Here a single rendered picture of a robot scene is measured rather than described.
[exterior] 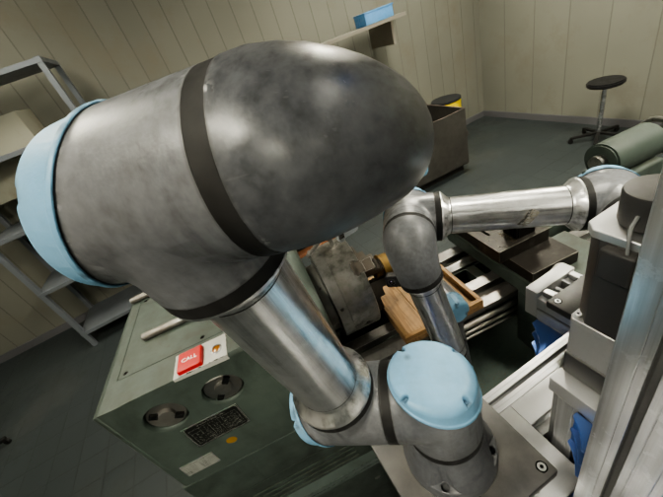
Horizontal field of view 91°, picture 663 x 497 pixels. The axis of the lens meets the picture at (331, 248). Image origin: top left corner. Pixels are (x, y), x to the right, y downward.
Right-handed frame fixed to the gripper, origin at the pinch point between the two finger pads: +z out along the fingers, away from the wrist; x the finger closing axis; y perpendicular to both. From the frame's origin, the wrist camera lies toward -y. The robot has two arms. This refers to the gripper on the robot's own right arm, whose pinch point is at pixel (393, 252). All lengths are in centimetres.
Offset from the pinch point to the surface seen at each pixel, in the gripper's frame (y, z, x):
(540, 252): 44.4, -18.7, -10.7
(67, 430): -243, 105, -112
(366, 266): -13.6, -12.9, 9.6
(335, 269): -22.7, -12.1, 12.7
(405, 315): -4.3, -10.7, -19.9
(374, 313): -16.8, -19.3, -3.3
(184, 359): -66, -27, 18
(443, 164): 150, 214, -84
